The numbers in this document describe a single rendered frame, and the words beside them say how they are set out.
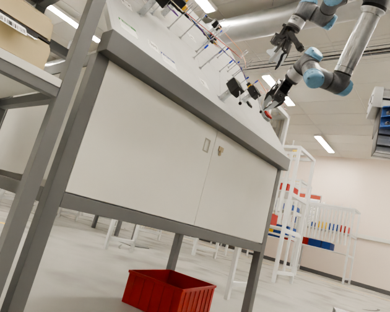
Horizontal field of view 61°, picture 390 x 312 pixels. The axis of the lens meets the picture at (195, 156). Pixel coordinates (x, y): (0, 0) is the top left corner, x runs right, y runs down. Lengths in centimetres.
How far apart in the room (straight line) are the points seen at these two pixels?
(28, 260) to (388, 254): 906
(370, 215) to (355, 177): 108
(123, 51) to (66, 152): 33
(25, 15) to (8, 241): 54
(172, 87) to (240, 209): 69
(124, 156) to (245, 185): 69
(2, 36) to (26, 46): 5
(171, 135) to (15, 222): 57
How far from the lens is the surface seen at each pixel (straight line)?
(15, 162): 121
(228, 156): 143
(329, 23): 178
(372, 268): 961
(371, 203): 980
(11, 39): 91
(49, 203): 94
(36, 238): 95
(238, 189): 151
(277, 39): 177
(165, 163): 115
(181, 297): 149
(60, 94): 89
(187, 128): 123
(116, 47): 100
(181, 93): 115
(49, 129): 87
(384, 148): 145
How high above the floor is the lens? 40
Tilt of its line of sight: 12 degrees up
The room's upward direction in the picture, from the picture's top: 15 degrees clockwise
